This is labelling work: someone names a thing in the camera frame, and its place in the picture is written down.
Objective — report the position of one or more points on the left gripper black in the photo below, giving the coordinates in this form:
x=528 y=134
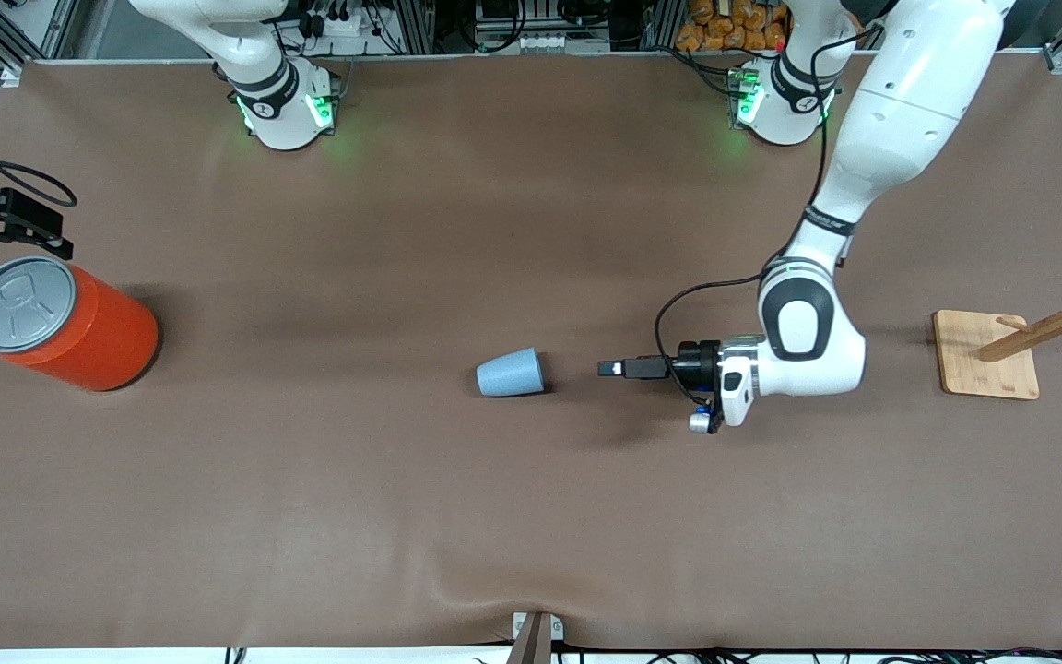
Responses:
x=697 y=363

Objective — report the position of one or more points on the blue-grey cup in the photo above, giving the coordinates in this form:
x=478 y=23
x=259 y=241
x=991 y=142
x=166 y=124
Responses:
x=513 y=373

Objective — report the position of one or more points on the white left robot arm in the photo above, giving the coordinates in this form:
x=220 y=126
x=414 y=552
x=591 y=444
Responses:
x=890 y=120

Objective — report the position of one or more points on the orange soda can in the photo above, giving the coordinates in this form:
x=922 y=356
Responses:
x=98 y=341

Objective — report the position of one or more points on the brown table mat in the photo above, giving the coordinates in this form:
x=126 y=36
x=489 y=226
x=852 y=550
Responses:
x=402 y=480

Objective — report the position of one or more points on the white long socket strip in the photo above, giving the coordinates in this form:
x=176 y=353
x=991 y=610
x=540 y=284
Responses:
x=526 y=41

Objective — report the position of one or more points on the wooden mug tree stand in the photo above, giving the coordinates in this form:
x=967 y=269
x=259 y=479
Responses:
x=983 y=364

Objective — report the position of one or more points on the brown bread rolls pile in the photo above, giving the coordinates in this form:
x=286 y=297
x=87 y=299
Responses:
x=734 y=23

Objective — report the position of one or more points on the white power strip with plugs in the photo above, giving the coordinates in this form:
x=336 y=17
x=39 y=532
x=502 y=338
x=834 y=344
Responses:
x=342 y=20

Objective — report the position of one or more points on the metal table edge bracket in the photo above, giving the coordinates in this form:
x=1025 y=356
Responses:
x=536 y=636

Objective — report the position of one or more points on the aluminium frame upright post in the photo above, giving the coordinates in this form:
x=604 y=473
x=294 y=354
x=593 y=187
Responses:
x=413 y=23

